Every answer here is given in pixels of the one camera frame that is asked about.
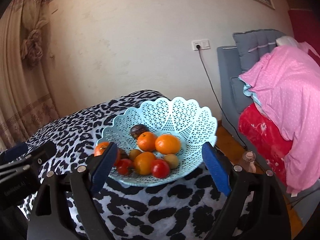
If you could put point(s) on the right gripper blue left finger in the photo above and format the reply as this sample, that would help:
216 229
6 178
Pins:
51 218

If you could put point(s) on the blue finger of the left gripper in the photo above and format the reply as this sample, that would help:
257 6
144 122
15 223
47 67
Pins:
15 152

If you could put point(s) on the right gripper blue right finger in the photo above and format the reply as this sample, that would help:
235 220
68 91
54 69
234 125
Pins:
268 217

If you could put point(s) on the red tomato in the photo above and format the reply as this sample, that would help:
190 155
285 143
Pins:
160 169
124 167

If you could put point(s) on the small brown round fruit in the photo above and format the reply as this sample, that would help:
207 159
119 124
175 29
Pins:
172 160

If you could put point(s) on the orange tangerine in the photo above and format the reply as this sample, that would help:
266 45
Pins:
142 163

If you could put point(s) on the large orange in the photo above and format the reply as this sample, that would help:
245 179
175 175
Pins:
167 144

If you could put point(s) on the dark wrinkled passion fruit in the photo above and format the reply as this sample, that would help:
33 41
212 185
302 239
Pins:
137 130

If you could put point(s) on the small bottle on floor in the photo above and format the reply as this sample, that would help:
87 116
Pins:
247 161

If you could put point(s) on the beige patterned curtain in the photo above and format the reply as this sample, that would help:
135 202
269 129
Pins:
26 103

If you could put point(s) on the red floral blanket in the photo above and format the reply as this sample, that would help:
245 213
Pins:
264 135

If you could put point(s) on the leopard print blanket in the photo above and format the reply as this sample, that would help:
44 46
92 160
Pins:
186 205

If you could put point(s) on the light blue lattice fruit basket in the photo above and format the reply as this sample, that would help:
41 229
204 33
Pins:
160 134

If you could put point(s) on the pink dotted quilt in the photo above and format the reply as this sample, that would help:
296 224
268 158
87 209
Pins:
285 84

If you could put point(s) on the white pillow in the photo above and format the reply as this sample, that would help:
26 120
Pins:
287 41

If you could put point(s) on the white wall socket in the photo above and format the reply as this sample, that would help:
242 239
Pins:
200 45

